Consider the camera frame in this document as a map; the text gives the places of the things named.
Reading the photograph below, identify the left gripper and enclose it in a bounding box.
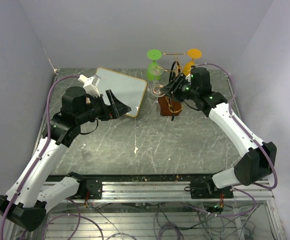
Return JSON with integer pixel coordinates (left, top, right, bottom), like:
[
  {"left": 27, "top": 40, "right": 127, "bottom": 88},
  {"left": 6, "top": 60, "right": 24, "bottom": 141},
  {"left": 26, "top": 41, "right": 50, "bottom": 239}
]
[{"left": 76, "top": 89, "right": 131, "bottom": 125}]

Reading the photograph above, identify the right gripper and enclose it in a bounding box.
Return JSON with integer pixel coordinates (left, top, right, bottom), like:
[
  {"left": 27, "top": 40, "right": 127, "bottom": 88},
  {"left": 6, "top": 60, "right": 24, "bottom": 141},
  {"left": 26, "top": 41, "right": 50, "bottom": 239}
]
[{"left": 160, "top": 73, "right": 198, "bottom": 103}]

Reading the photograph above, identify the clear wine glass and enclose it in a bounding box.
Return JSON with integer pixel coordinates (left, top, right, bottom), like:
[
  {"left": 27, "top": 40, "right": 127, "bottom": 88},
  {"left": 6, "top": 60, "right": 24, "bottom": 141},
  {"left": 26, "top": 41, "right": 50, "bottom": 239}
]
[
  {"left": 74, "top": 140, "right": 87, "bottom": 151},
  {"left": 150, "top": 65, "right": 164, "bottom": 83},
  {"left": 150, "top": 84, "right": 165, "bottom": 102}
]

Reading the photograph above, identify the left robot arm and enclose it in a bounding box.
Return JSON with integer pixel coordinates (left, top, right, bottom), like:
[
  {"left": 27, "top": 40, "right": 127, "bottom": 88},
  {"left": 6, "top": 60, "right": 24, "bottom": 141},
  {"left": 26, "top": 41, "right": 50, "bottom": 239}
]
[{"left": 0, "top": 86, "right": 131, "bottom": 232}]

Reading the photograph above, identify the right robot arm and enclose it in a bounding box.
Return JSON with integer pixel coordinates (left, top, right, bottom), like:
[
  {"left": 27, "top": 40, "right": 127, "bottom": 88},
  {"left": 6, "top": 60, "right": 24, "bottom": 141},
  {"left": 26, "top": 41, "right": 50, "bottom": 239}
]
[{"left": 160, "top": 66, "right": 278, "bottom": 198}]

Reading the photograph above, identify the green wine glass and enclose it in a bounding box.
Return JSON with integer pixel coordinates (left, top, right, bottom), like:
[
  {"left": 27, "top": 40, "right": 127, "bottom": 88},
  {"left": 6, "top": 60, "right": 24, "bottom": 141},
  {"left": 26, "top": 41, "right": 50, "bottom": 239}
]
[{"left": 147, "top": 49, "right": 162, "bottom": 81}]

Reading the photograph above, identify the orange wine glass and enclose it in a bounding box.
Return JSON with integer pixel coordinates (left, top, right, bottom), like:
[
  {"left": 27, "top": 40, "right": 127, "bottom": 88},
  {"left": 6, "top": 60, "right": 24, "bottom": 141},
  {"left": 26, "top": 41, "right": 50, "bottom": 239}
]
[{"left": 182, "top": 48, "right": 202, "bottom": 76}]

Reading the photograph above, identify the gold framed whiteboard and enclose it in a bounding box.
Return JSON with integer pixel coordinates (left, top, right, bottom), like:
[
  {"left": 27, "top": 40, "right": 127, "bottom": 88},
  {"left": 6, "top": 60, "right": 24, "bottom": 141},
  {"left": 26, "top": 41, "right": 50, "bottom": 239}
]
[{"left": 93, "top": 67, "right": 147, "bottom": 118}]

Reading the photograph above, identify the gold wire glass rack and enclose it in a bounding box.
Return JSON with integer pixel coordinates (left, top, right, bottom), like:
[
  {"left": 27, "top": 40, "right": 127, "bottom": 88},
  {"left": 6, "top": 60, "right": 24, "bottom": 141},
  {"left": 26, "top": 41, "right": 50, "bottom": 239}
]
[{"left": 158, "top": 52, "right": 187, "bottom": 121}]

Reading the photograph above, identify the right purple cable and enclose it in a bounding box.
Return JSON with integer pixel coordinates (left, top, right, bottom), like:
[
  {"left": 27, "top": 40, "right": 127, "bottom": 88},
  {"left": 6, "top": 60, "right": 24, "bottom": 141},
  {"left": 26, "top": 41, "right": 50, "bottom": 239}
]
[{"left": 194, "top": 62, "right": 279, "bottom": 191}]

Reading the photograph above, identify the purple cable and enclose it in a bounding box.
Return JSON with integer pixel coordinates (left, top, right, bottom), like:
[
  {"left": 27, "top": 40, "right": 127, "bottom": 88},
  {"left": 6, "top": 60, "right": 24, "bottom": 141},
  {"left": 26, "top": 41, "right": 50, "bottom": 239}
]
[
  {"left": 0, "top": 75, "right": 80, "bottom": 240},
  {"left": 194, "top": 62, "right": 279, "bottom": 191}
]

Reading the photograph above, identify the aluminium rail frame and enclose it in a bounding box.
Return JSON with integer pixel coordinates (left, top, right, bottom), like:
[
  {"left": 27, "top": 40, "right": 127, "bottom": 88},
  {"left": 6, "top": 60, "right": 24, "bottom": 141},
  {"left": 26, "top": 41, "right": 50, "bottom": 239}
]
[{"left": 38, "top": 174, "right": 273, "bottom": 201}]

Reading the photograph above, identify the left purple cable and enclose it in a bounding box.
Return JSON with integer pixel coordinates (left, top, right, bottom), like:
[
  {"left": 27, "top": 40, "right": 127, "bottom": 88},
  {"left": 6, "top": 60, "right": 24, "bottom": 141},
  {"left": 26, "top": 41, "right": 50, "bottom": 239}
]
[{"left": 0, "top": 75, "right": 80, "bottom": 240}]

